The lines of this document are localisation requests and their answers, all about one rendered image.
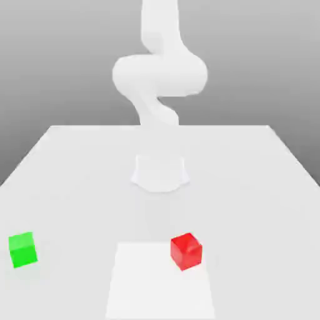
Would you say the small green cube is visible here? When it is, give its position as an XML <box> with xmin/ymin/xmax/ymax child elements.
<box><xmin>7</xmin><ymin>231</ymin><xmax>39</xmax><ymax>269</ymax></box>

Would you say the small red cube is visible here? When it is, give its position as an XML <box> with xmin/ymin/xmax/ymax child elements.
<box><xmin>170</xmin><ymin>232</ymin><xmax>203</xmax><ymax>272</ymax></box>

